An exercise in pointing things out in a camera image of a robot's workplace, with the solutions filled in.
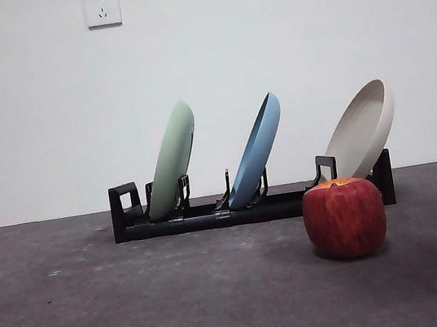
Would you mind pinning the green plate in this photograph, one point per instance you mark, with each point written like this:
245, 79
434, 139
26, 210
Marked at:
172, 158

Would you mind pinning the red apple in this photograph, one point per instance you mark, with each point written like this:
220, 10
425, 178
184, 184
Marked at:
344, 218

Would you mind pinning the blue plate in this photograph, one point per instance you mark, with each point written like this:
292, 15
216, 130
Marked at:
257, 149

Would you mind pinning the black plate rack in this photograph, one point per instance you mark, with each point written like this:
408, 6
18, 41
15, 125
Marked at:
210, 220

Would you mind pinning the beige plate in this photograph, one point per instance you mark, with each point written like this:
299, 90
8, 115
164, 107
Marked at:
361, 125

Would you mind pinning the white wall socket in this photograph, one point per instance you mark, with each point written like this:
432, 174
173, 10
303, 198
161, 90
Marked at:
102, 8

